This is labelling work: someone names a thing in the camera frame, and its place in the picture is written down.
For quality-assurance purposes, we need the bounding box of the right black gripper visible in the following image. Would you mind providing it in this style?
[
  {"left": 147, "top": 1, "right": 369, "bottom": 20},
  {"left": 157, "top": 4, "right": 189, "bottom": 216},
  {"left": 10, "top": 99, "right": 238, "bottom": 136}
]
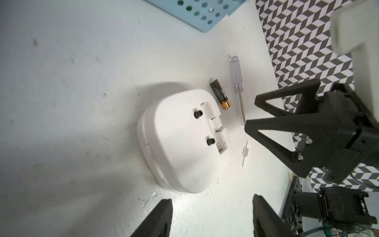
[{"left": 244, "top": 79, "right": 379, "bottom": 184}]

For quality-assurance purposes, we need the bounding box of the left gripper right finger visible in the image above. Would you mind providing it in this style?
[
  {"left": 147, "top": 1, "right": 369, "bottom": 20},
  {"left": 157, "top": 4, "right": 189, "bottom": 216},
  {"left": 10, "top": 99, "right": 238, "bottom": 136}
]
[{"left": 253, "top": 195, "right": 293, "bottom": 237}]

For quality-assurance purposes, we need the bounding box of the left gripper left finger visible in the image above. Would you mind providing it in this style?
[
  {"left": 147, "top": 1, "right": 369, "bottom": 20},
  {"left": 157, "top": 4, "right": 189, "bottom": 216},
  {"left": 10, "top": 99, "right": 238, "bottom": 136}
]
[{"left": 131, "top": 199, "right": 173, "bottom": 237}]

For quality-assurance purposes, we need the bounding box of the white battery cover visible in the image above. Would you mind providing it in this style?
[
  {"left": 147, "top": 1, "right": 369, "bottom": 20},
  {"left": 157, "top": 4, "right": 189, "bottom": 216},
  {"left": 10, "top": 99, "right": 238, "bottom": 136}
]
[{"left": 242, "top": 141, "right": 249, "bottom": 170}]

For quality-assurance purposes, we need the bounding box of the black gold AA battery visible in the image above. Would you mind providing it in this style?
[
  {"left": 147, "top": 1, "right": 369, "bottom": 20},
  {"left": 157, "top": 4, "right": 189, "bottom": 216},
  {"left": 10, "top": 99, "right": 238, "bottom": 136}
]
[{"left": 210, "top": 79, "right": 231, "bottom": 110}]

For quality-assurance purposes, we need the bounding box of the white alarm clock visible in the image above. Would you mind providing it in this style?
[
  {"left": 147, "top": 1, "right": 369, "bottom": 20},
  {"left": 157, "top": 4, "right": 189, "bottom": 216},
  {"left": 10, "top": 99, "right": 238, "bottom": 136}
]
[{"left": 137, "top": 89, "right": 232, "bottom": 194}]

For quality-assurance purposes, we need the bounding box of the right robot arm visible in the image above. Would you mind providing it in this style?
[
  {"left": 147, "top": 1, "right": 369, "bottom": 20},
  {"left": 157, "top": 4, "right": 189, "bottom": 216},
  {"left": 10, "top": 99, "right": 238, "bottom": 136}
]
[{"left": 244, "top": 79, "right": 379, "bottom": 237}]

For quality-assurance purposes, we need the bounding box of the light blue plastic basket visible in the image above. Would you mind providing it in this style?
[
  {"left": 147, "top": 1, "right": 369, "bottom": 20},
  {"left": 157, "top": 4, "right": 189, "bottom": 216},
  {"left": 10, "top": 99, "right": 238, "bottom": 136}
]
[{"left": 147, "top": 0, "right": 246, "bottom": 33}]

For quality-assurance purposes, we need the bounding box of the green toy cucumber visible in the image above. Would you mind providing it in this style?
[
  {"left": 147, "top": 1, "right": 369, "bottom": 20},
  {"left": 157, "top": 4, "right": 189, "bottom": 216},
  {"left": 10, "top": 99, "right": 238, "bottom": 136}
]
[{"left": 177, "top": 0, "right": 200, "bottom": 17}]

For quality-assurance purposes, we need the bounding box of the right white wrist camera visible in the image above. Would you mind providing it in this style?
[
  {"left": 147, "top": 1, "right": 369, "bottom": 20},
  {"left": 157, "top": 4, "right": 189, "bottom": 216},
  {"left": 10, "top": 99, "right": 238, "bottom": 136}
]
[{"left": 330, "top": 1, "right": 379, "bottom": 120}]

